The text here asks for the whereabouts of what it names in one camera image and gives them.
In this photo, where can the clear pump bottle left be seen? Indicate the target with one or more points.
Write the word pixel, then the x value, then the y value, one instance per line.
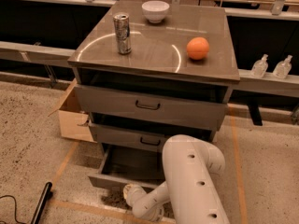
pixel 259 68

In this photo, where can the cardboard box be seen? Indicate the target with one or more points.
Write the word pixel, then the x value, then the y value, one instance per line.
pixel 73 122

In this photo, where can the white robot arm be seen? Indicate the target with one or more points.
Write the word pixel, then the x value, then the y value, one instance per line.
pixel 188 164

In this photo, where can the orange fruit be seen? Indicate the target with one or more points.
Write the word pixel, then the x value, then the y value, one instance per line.
pixel 198 48

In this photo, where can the silver drink can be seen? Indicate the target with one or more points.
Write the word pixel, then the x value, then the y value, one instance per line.
pixel 122 32

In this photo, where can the clear pump bottle right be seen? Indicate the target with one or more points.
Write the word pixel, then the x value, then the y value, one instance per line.
pixel 283 68

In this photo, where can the white bowl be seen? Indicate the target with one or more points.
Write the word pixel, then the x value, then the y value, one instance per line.
pixel 155 11

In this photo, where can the yellowish foam gripper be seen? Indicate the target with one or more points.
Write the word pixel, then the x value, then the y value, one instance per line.
pixel 132 190

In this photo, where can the grey bottom drawer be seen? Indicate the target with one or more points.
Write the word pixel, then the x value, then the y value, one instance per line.
pixel 124 165

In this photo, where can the grey drawer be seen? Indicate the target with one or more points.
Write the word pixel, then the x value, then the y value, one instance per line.
pixel 154 108
pixel 139 134
pixel 124 165

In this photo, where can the grey top drawer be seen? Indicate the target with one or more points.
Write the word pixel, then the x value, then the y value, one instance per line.
pixel 154 108

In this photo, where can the clear pump bottle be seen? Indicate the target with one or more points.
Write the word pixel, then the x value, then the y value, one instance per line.
pixel 283 68
pixel 259 68

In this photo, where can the grey metal rail shelf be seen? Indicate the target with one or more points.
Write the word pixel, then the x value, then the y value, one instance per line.
pixel 58 57

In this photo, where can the grey middle drawer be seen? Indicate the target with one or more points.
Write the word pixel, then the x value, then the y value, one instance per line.
pixel 139 134

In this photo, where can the black tube on floor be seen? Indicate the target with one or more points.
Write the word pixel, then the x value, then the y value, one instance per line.
pixel 45 196

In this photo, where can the grey drawer cabinet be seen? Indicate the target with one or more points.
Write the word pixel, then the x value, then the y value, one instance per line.
pixel 158 63

